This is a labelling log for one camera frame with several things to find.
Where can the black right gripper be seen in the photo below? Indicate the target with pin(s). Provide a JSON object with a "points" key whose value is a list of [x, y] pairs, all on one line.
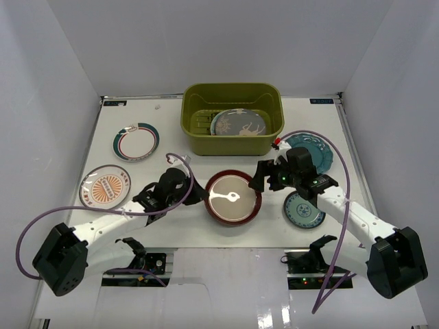
{"points": [[267, 168]]}

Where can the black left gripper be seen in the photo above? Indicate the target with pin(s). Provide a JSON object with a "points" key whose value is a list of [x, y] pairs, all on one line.
{"points": [[192, 193]]}

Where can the dark red rimmed plate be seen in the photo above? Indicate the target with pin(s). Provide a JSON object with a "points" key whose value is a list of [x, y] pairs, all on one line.
{"points": [[231, 201]]}

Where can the grey reindeer plate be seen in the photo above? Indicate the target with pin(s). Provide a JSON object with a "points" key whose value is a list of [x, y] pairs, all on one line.
{"points": [[240, 122]]}

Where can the red teal floral plate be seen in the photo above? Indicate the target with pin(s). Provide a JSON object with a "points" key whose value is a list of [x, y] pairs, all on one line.
{"points": [[213, 124]]}

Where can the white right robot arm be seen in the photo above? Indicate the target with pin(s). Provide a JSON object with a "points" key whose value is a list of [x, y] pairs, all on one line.
{"points": [[391, 259]]}

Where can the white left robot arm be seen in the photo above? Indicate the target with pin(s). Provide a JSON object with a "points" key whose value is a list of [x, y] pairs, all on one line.
{"points": [[69, 254]]}

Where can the olive green plastic bin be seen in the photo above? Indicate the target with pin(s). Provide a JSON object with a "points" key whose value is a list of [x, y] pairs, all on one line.
{"points": [[201, 102]]}

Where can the small blue white plate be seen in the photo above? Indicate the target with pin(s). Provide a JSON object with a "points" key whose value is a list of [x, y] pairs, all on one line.
{"points": [[301, 212]]}

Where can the teal scalloped plate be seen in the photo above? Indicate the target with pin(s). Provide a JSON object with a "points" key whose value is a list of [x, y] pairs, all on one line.
{"points": [[321, 153]]}

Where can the white plate teal rim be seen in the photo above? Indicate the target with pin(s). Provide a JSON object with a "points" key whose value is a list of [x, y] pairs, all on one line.
{"points": [[136, 142]]}

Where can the right blue table label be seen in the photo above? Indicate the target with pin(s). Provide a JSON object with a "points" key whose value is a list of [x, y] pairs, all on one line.
{"points": [[321, 101]]}

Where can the blue table label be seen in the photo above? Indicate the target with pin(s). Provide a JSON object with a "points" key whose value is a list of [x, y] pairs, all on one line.
{"points": [[115, 103], [321, 101]]}

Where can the orange sunburst plate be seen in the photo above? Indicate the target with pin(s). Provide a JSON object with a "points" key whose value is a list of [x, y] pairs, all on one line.
{"points": [[105, 187]]}

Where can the left blue table label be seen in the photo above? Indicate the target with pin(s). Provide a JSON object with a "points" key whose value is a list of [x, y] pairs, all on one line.
{"points": [[115, 103]]}

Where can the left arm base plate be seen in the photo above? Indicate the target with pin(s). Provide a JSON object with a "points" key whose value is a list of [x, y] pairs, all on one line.
{"points": [[159, 264]]}

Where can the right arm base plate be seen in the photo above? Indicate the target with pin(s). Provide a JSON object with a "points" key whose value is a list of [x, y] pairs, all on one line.
{"points": [[303, 277]]}

